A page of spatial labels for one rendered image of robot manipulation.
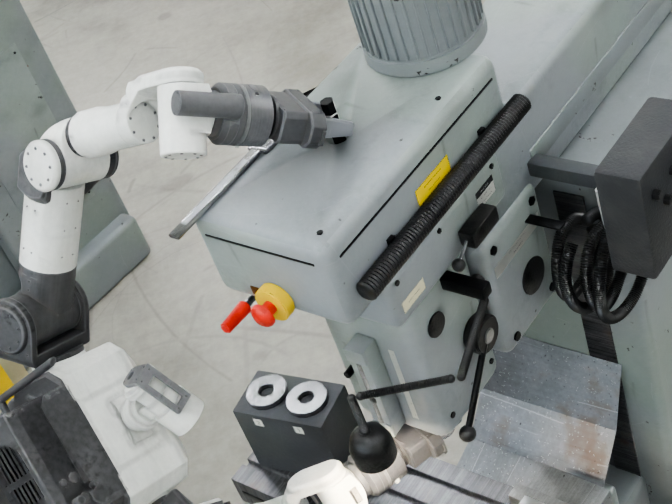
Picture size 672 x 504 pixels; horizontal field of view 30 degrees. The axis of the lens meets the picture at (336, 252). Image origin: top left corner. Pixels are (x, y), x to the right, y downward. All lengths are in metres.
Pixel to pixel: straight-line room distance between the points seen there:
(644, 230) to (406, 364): 0.43
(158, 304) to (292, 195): 3.04
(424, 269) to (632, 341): 0.68
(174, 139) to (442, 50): 0.46
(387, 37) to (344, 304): 0.43
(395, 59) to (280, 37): 4.17
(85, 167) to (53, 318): 0.27
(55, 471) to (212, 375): 2.51
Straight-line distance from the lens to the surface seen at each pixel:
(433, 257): 1.93
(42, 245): 1.98
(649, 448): 2.74
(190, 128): 1.72
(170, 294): 4.83
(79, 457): 1.97
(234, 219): 1.80
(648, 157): 1.95
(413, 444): 2.24
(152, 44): 6.47
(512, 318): 2.19
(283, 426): 2.63
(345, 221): 1.72
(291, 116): 1.78
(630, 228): 1.99
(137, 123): 1.80
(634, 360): 2.53
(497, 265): 2.10
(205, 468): 4.15
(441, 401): 2.10
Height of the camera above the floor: 2.94
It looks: 39 degrees down
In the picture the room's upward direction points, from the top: 21 degrees counter-clockwise
